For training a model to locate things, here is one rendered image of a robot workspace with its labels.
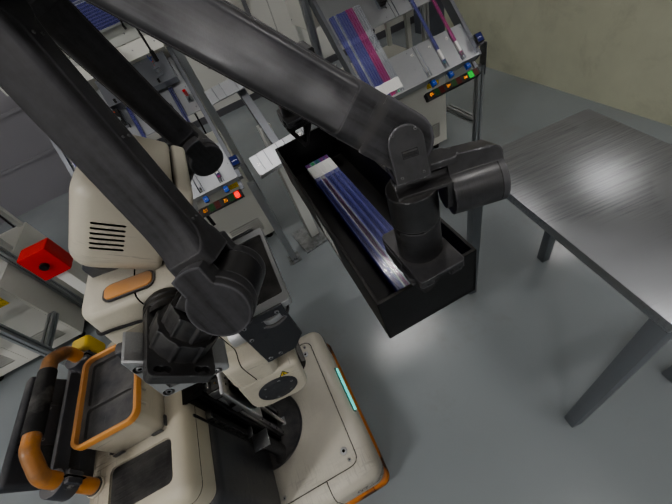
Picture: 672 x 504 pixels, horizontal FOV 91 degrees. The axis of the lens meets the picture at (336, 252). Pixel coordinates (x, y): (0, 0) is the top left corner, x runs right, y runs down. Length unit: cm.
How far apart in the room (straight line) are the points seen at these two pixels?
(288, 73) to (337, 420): 119
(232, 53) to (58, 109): 17
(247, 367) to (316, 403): 61
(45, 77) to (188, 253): 20
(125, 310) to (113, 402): 42
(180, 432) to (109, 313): 44
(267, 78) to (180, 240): 19
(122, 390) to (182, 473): 23
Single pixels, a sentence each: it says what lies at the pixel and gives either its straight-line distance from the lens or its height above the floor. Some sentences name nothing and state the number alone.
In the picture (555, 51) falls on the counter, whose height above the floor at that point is 26.
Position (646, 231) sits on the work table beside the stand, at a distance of 108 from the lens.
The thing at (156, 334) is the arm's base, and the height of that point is 123.
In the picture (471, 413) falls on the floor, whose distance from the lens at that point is 159.
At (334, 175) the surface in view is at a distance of 85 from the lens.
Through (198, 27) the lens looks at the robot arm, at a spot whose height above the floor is 149.
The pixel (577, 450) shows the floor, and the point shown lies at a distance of 163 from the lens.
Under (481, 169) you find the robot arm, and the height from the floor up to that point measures 130.
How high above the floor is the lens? 154
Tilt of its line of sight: 46 degrees down
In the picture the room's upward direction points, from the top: 23 degrees counter-clockwise
